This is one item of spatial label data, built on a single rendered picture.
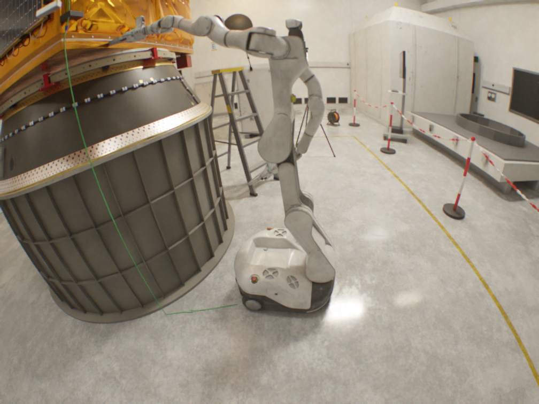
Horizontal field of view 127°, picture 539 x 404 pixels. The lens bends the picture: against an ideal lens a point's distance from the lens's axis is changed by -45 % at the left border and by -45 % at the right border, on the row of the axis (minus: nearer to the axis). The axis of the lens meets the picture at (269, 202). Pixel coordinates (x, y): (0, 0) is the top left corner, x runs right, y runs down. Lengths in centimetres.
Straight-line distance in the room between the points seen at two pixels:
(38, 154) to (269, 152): 132
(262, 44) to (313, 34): 847
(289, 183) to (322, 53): 831
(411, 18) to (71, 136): 696
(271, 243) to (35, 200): 160
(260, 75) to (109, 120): 398
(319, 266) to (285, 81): 103
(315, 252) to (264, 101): 413
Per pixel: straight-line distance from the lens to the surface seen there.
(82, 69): 163
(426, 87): 702
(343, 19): 971
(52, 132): 158
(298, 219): 126
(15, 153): 180
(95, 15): 147
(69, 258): 180
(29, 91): 176
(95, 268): 178
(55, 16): 136
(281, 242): 170
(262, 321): 168
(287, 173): 119
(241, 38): 94
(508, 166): 410
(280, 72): 108
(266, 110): 518
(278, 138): 109
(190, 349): 169
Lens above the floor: 144
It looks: 31 degrees down
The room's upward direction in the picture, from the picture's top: 5 degrees counter-clockwise
